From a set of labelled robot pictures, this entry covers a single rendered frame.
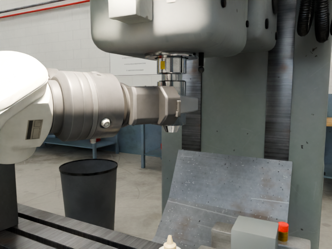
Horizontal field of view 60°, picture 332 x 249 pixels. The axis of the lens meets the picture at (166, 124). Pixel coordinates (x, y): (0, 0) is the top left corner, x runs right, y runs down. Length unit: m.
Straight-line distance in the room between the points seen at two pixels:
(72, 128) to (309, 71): 0.59
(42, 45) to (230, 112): 6.72
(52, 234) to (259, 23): 0.64
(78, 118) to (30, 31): 7.37
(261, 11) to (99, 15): 0.27
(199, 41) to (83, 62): 6.05
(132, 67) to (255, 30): 5.12
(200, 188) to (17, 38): 7.47
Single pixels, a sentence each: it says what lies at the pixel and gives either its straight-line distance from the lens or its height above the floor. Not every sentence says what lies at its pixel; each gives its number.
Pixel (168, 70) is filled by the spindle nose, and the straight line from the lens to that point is 0.44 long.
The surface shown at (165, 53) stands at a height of 1.31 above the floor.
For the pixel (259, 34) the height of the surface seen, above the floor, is 1.35.
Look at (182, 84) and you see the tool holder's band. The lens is 0.45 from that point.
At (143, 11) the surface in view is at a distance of 0.37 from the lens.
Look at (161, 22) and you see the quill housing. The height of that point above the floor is 1.34.
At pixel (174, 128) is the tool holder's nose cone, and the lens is 0.46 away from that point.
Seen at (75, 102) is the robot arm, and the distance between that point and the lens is 0.34.
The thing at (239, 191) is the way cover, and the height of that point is 0.99.
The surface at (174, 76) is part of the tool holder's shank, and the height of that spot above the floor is 1.28.
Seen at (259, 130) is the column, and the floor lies 1.15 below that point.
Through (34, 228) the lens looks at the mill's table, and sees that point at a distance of 0.82.
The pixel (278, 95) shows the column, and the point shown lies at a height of 1.24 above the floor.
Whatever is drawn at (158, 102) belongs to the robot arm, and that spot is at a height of 1.24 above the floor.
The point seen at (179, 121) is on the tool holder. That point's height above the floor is 1.21.
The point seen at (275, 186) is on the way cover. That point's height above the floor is 1.01.
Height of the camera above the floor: 1.25
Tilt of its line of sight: 7 degrees down
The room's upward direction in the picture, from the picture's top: straight up
